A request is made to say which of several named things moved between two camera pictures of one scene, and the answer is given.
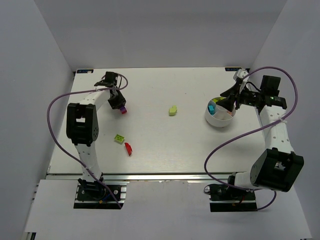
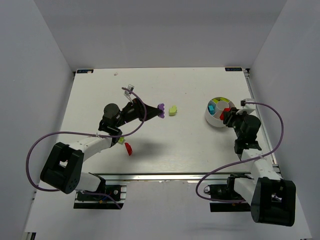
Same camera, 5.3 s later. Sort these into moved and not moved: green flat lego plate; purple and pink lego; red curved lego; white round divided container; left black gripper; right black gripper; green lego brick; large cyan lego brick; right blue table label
Moved: right black gripper; left black gripper; purple and pink lego
Not moved: green flat lego plate; red curved lego; green lego brick; right blue table label; large cyan lego brick; white round divided container
